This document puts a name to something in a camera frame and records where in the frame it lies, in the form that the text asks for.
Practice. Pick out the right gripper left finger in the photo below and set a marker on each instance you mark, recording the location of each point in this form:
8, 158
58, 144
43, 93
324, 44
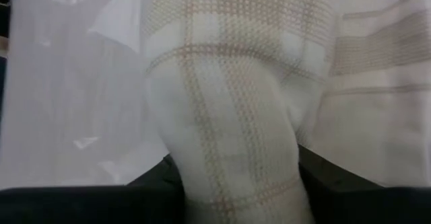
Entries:
101, 205

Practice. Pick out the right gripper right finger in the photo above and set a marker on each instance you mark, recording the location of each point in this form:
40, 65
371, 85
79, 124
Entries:
353, 204

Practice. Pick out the white plaid kitchen towel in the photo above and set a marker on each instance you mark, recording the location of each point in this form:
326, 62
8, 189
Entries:
242, 99

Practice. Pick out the black table frame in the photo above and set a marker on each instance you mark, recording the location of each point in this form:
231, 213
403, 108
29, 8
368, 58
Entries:
4, 15

